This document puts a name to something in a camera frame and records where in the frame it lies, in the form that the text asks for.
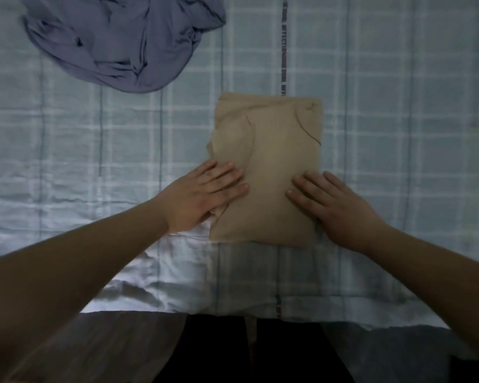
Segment person's left forearm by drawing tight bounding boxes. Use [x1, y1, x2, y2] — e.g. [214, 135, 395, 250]
[0, 198, 171, 383]

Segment person's left hand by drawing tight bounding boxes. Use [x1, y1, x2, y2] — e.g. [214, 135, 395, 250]
[154, 159, 250, 236]

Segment light blue plaid bedsheet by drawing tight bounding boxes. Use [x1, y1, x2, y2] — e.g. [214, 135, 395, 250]
[0, 0, 479, 330]

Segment person's right forearm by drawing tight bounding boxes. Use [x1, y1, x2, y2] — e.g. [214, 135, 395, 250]
[363, 225, 479, 368]

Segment crumpled purple-grey garment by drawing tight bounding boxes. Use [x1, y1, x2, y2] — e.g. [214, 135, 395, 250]
[18, 0, 227, 94]

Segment person's right hand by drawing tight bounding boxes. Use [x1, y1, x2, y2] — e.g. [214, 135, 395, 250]
[285, 170, 393, 256]

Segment beige garment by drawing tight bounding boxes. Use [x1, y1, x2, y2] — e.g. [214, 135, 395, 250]
[206, 91, 324, 248]

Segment person's black trousers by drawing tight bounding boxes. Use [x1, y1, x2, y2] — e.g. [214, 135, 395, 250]
[153, 314, 357, 383]

